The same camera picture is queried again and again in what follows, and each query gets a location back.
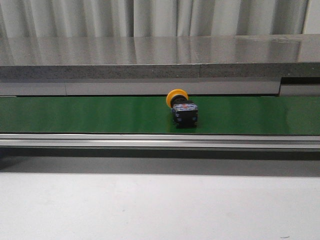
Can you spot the grey cabinet panel under counter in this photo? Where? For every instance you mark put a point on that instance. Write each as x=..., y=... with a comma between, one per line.
x=261, y=86

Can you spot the aluminium conveyor frame rail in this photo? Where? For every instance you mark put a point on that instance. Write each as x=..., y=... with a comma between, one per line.
x=212, y=141

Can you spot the yellow mushroom push button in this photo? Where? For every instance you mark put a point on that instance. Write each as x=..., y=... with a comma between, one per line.
x=184, y=111

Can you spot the white pleated curtain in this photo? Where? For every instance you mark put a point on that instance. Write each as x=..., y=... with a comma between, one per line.
x=157, y=18

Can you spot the grey granite counter slab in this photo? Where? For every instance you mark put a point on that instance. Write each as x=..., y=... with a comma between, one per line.
x=160, y=57

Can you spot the green conveyor belt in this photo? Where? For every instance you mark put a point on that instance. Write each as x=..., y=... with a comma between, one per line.
x=223, y=115

